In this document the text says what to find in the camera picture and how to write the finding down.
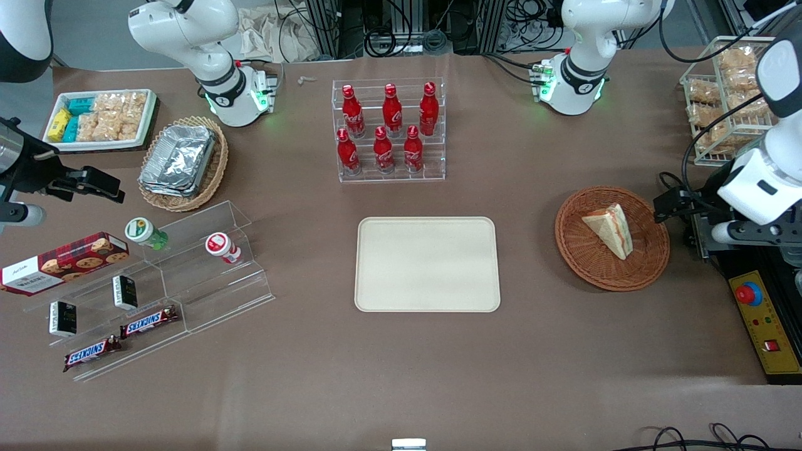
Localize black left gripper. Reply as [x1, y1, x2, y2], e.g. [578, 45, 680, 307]
[654, 166, 732, 224]

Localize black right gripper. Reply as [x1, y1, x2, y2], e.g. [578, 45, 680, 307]
[5, 137, 127, 205]

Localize triangular sandwich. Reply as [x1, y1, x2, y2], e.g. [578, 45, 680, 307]
[581, 203, 634, 261]

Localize white snack tray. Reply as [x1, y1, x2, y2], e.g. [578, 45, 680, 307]
[43, 89, 158, 153]

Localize round brown wicker basket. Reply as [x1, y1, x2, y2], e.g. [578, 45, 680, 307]
[555, 186, 670, 292]

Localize oval light wicker basket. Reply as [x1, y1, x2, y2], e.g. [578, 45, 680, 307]
[138, 116, 229, 212]

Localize beige rectangular tray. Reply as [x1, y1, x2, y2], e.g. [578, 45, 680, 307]
[355, 217, 501, 313]

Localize grey metal plate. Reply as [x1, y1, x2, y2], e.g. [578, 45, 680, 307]
[692, 213, 716, 259]

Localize green capped drink bottle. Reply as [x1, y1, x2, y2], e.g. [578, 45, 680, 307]
[124, 217, 169, 252]

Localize yellow snack packet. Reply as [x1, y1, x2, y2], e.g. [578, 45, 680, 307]
[48, 108, 71, 142]

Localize fried snack bag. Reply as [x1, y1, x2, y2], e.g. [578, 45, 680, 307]
[722, 68, 763, 94]
[688, 80, 722, 105]
[686, 103, 722, 127]
[694, 122, 731, 155]
[717, 47, 758, 71]
[730, 94, 773, 120]

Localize red tartan cookie box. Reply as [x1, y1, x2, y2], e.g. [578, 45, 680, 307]
[0, 232, 130, 297]

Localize black equipment platform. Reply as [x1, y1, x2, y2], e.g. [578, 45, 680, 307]
[692, 210, 802, 385]

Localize stack of foil trays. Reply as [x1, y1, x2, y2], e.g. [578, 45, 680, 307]
[139, 124, 217, 198]

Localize small black white box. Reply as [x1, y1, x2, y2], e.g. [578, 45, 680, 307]
[112, 275, 139, 311]
[49, 301, 78, 339]

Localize red capped drink bottle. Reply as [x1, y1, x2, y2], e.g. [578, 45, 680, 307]
[205, 232, 242, 266]

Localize snickers chocolate bar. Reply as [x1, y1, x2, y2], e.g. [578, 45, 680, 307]
[119, 305, 180, 340]
[62, 335, 123, 373]

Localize yellow control box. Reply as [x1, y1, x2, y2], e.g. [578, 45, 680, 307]
[728, 269, 802, 376]

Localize clear acrylic stepped shelf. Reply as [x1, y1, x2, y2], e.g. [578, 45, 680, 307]
[22, 200, 276, 383]

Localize beige crumpled cloth bag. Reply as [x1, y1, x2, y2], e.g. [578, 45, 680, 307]
[237, 5, 321, 63]

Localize red cola bottle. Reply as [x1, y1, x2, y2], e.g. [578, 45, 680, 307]
[336, 128, 362, 177]
[403, 125, 425, 174]
[382, 83, 404, 138]
[419, 81, 440, 137]
[373, 126, 396, 175]
[341, 85, 367, 139]

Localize clear acrylic bottle rack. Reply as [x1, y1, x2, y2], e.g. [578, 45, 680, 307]
[331, 77, 447, 184]

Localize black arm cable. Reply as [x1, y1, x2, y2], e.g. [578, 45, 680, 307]
[655, 0, 784, 217]

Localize white wire basket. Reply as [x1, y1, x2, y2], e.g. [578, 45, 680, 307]
[680, 36, 791, 167]

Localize black base cables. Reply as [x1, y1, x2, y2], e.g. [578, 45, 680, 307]
[481, 51, 547, 86]

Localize black floor cables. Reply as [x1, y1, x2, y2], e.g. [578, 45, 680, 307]
[627, 423, 802, 451]

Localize aluminium frame rack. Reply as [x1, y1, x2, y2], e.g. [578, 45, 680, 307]
[304, 0, 565, 58]

